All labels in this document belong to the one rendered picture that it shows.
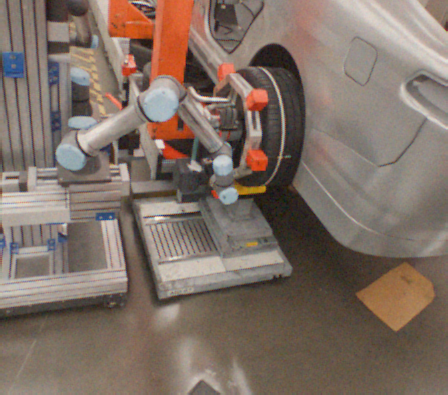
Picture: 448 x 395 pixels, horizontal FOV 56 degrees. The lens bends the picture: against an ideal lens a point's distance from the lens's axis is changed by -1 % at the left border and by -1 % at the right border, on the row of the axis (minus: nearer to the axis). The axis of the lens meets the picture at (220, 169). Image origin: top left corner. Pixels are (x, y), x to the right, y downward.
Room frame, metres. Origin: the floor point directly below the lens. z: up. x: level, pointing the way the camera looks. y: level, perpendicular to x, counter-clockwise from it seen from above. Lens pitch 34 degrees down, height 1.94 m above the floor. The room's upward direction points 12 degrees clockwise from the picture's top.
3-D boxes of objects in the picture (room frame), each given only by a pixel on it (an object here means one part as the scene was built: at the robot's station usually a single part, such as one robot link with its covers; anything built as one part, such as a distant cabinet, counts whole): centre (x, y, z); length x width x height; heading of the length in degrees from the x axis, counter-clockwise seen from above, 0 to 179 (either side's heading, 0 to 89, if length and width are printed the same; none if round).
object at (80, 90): (1.96, 0.81, 0.98); 0.13 x 0.12 x 0.14; 100
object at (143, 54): (4.23, 0.84, 0.39); 0.66 x 0.66 x 0.24
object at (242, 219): (2.14, -0.17, 0.32); 0.40 x 0.30 x 0.28; 26
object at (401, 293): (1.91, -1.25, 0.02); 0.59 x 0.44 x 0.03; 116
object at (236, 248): (2.14, -0.17, 0.13); 0.50 x 0.36 x 0.10; 26
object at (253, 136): (2.07, -0.02, 0.85); 0.54 x 0.07 x 0.54; 26
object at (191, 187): (2.36, 0.09, 0.26); 0.42 x 0.18 x 0.35; 116
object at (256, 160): (1.79, -0.16, 0.85); 0.09 x 0.08 x 0.07; 26
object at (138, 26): (4.29, 0.99, 0.69); 0.52 x 0.17 x 0.35; 116
